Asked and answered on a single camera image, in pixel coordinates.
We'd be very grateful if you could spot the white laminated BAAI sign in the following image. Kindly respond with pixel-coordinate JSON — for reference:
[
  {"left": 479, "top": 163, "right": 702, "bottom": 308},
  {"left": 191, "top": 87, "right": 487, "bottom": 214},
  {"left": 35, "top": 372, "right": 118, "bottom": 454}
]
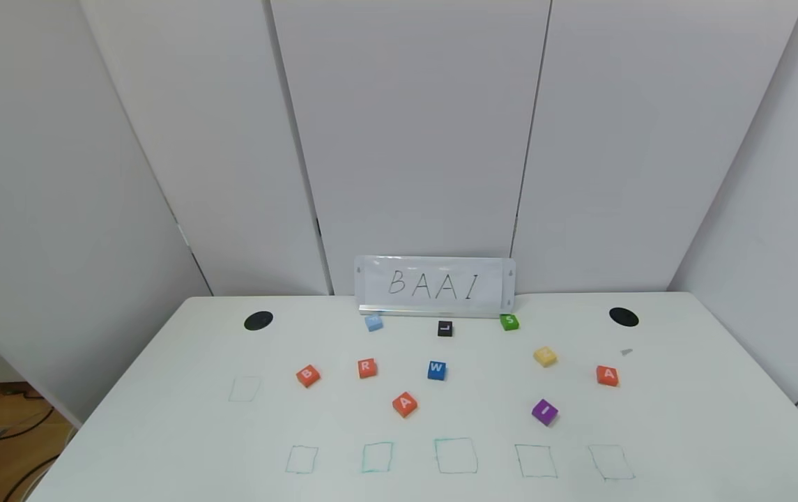
[{"left": 355, "top": 256, "right": 515, "bottom": 312}]

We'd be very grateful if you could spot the silver sign holder rail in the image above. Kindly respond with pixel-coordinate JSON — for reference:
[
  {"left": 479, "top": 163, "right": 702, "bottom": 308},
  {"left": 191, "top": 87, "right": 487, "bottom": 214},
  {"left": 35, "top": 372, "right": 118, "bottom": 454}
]
[{"left": 359, "top": 304, "right": 504, "bottom": 319}]

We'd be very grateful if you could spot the thin floor cable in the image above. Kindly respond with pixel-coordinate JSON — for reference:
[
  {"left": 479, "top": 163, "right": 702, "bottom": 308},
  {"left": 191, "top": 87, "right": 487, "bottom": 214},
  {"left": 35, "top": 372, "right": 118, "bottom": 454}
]
[{"left": 0, "top": 370, "right": 56, "bottom": 444}]

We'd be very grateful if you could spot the black floor cable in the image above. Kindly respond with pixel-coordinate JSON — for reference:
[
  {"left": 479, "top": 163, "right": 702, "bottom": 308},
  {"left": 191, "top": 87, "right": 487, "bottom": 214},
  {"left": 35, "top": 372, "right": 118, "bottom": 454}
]
[{"left": 1, "top": 453, "right": 62, "bottom": 502}]

